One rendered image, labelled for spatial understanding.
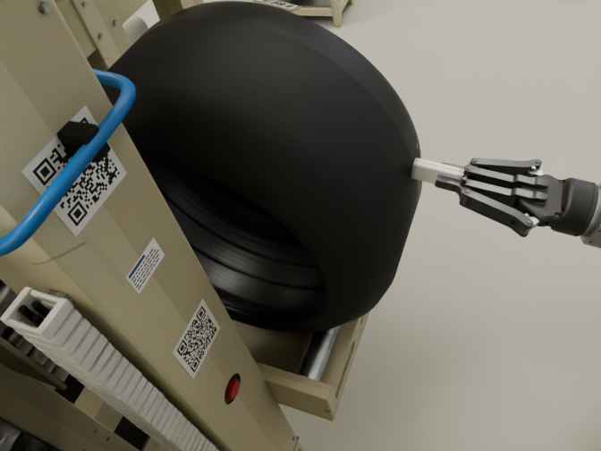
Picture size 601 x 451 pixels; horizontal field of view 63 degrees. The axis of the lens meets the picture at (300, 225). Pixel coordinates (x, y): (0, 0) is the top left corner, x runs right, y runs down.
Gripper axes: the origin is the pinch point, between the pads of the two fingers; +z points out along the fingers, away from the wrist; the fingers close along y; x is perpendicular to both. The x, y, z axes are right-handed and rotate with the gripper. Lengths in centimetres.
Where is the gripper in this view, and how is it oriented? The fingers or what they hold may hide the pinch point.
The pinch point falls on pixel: (436, 174)
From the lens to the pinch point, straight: 73.7
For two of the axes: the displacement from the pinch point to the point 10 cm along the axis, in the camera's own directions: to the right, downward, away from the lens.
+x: 0.3, 6.0, 8.0
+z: -9.3, -2.7, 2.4
